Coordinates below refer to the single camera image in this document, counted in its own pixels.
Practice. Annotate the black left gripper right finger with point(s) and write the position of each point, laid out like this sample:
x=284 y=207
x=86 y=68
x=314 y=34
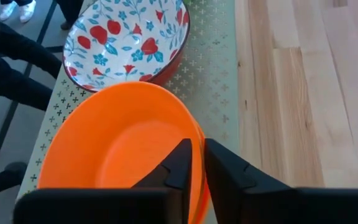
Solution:
x=228 y=186

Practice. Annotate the red bowl floral inside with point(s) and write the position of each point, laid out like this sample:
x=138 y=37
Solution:
x=120 y=40

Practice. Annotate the pale green perforated metal shelf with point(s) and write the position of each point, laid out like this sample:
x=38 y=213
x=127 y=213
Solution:
x=210 y=77

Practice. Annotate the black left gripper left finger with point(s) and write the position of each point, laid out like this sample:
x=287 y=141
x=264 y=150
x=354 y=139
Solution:
x=176 y=177

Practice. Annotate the white shoes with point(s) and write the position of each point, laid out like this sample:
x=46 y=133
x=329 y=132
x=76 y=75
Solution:
x=26 y=11

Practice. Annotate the orange plastic bowl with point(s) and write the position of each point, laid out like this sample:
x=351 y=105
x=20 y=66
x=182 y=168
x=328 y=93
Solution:
x=104 y=140
x=207 y=202

